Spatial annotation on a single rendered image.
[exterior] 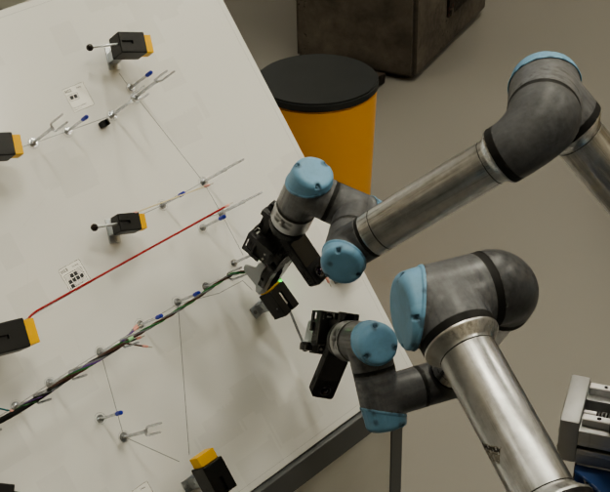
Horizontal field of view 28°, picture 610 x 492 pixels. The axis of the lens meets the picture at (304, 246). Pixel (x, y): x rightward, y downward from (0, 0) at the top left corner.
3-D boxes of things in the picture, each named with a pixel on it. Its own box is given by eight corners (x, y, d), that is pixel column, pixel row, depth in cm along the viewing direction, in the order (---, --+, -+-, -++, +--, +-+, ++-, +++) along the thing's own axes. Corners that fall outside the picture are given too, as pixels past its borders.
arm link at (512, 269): (547, 221, 183) (453, 351, 225) (482, 237, 179) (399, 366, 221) (580, 288, 178) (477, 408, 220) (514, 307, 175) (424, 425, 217)
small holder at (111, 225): (77, 222, 226) (94, 212, 220) (120, 218, 231) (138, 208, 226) (82, 246, 225) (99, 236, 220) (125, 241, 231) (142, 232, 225)
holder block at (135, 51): (70, 47, 234) (91, 29, 227) (122, 48, 241) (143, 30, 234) (75, 70, 234) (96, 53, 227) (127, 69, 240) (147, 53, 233)
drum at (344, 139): (392, 228, 482) (396, 63, 445) (350, 286, 448) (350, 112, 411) (291, 207, 498) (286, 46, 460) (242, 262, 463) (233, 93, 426)
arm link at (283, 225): (324, 210, 222) (297, 233, 217) (316, 224, 225) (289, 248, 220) (293, 184, 223) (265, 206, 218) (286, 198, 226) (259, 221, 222)
